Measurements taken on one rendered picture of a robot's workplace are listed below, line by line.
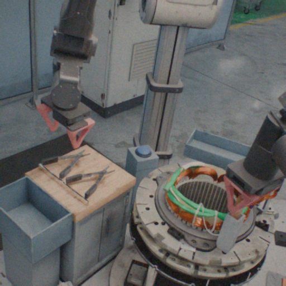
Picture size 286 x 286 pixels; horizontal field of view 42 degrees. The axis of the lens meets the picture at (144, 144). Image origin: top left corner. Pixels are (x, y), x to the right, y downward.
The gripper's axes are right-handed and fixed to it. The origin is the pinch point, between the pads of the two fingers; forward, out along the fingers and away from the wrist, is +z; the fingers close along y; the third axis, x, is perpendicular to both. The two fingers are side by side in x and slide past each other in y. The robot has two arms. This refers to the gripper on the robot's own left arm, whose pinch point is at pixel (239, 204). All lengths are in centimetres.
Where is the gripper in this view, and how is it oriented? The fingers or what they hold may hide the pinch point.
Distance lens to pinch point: 73.8
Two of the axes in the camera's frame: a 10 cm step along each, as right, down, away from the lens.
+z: -2.2, 7.8, 5.9
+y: 7.8, -2.3, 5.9
